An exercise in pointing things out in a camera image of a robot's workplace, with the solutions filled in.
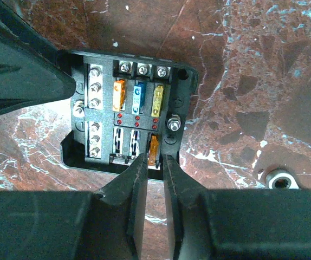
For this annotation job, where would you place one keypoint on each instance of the blue fuse in box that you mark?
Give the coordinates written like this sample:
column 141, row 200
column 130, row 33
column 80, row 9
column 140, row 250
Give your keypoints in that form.
column 138, row 98

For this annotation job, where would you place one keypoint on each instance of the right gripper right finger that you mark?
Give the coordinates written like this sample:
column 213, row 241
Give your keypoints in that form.
column 234, row 224

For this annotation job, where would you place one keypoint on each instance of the yellow fuse in box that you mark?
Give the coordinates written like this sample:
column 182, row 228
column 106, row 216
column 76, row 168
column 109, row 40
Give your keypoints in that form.
column 157, row 101

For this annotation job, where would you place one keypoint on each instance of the small orange fuse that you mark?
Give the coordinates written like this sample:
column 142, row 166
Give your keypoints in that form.
column 152, row 154

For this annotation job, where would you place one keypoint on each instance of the orange fuse in box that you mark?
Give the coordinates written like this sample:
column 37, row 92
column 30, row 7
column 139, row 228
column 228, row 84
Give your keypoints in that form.
column 119, row 94

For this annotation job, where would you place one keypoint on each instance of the silver wrench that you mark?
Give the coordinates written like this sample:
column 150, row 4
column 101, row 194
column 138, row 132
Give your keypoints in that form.
column 280, row 179

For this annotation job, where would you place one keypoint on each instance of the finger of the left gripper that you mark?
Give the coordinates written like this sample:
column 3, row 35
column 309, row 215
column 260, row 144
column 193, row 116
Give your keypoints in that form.
column 28, row 72

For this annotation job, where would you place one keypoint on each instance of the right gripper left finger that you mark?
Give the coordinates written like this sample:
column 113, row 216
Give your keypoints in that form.
column 106, row 224

